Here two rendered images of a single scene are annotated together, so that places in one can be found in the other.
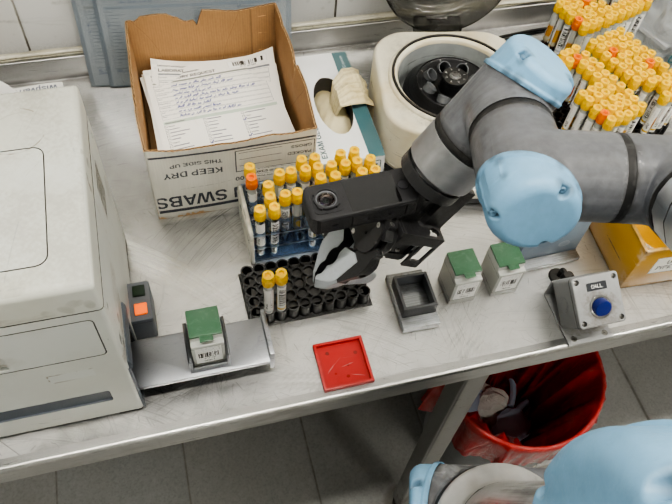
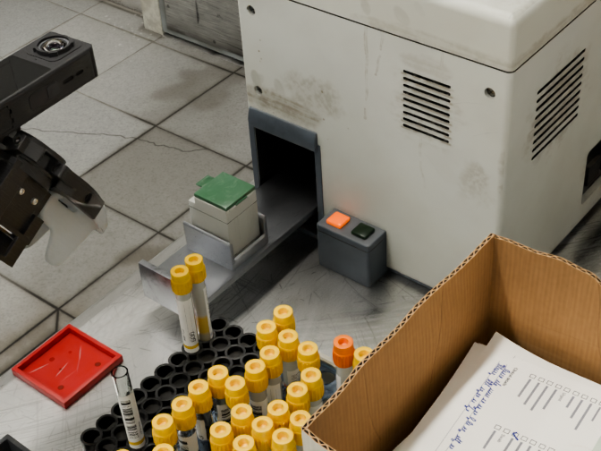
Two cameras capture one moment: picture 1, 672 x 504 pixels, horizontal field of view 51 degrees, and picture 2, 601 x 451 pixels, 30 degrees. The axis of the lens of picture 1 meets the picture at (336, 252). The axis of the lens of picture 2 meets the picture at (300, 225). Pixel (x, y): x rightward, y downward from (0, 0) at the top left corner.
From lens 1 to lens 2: 1.14 m
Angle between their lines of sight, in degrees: 82
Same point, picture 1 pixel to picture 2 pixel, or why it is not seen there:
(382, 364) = (13, 399)
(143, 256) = not seen: hidden behind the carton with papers
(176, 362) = not seen: hidden behind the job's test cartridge
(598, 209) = not seen: outside the picture
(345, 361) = (66, 370)
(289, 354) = (147, 337)
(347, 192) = (33, 64)
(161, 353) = (274, 216)
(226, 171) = (412, 370)
